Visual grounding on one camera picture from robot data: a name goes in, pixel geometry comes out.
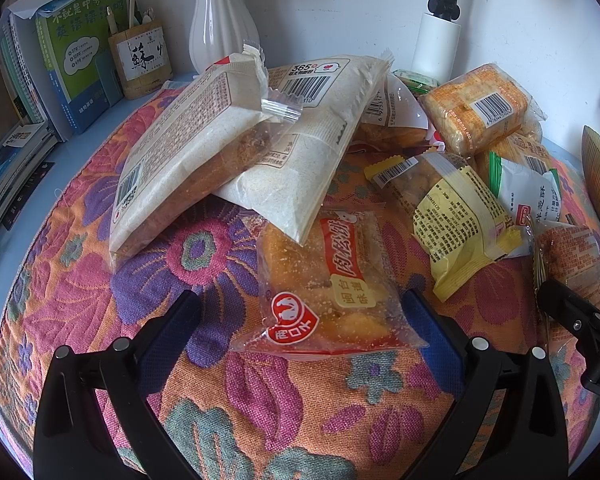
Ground floral woven cloth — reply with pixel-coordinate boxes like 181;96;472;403
0;74;600;480

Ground spiral bound notebooks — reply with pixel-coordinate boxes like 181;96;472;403
0;9;48;127

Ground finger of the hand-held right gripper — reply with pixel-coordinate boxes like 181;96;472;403
536;279;600;361

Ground orange cake packet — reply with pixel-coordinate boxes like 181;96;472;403
421;62;549;159
487;132;563;177

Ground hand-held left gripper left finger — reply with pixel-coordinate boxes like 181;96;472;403
32;289;204;480

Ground clear bread packet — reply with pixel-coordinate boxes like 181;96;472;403
356;74;432;148

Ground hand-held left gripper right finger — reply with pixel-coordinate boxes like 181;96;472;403
401;286;572;480

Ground yellow snack packet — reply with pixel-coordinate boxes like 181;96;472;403
364;151;531;304

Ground flat stack of books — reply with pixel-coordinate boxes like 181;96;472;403
0;119;63;257

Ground small green packet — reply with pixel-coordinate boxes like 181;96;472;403
393;68;440;95

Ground white ribbed vase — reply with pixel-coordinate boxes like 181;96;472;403
187;0;261;77

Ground large beige bread packet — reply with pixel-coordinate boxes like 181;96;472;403
109;44;272;273
214;51;396;247

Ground pale carving tools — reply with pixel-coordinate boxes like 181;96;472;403
105;0;156;37

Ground orange printed snack packet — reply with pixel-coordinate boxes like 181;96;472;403
532;222;600;311

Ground red label bread packet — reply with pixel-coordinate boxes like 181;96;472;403
229;210;429;362

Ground white cylindrical lamp stand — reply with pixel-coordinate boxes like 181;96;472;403
411;0;465;85

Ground green and white snack packet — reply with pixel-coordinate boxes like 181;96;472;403
486;151;565;227

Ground bamboo pen holder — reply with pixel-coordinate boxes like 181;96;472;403
106;21;174;102

